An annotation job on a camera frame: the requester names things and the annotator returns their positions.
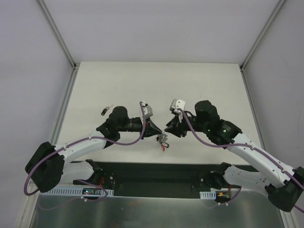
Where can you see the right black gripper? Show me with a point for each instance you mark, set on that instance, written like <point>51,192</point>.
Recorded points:
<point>179,128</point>

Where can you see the right aluminium frame post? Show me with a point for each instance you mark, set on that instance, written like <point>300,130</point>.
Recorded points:
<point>262,34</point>

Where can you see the right white cable duct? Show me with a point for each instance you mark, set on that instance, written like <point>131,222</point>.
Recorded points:
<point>208,195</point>

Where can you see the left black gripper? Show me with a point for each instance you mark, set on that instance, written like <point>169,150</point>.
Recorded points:
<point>147,126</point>

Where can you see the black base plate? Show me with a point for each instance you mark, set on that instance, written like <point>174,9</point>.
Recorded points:
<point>181,181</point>

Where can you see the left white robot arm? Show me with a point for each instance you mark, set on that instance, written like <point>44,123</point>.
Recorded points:
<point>54,164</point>

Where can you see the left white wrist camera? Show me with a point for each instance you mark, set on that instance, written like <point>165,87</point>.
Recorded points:
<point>145,111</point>

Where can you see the key organiser with red handle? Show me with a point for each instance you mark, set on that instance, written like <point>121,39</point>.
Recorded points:
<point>162,140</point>

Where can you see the white cable duct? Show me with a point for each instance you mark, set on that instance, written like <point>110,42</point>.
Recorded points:
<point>208,195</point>
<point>79,191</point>

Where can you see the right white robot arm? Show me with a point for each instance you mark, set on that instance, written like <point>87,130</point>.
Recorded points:
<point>281,183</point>

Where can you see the key with black head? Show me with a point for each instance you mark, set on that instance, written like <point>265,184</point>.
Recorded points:
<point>105,110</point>

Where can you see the aluminium frame post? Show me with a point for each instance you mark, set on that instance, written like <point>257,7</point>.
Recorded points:
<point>262,34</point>
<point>56,33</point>

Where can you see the left white cable duct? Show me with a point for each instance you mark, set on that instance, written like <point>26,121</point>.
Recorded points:
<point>79,191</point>

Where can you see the left aluminium frame post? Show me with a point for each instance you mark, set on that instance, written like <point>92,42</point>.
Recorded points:
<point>56,33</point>

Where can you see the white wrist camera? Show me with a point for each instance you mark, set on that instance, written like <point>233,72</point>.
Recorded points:
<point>145,111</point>
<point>176,106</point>

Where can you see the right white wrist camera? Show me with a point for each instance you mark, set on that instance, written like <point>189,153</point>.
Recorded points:
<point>176,106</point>

